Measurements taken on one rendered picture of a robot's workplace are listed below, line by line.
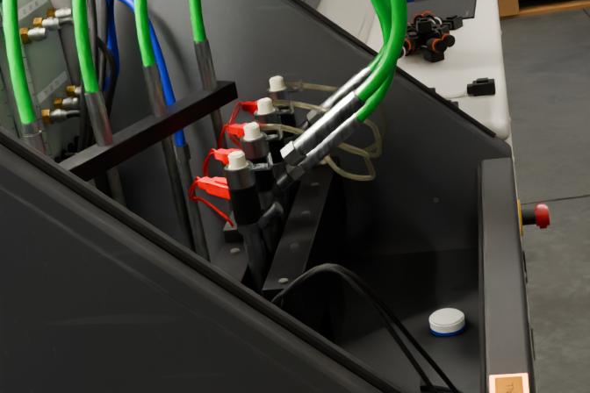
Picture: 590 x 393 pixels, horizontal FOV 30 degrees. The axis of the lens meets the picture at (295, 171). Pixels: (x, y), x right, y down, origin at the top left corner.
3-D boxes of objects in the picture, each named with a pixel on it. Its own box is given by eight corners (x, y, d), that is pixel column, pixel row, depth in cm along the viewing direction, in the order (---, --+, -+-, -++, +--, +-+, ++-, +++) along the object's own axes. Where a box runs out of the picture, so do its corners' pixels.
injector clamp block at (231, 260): (324, 418, 110) (299, 284, 105) (227, 424, 112) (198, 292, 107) (356, 263, 141) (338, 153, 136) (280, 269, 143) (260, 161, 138)
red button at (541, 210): (551, 239, 151) (548, 205, 149) (521, 242, 152) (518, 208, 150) (549, 224, 156) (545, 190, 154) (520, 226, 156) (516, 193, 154)
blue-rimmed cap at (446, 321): (465, 335, 121) (464, 324, 120) (429, 338, 121) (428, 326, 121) (465, 317, 124) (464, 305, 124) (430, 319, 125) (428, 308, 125)
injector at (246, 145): (317, 317, 120) (284, 138, 112) (272, 321, 121) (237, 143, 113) (320, 305, 122) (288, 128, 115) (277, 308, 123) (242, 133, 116)
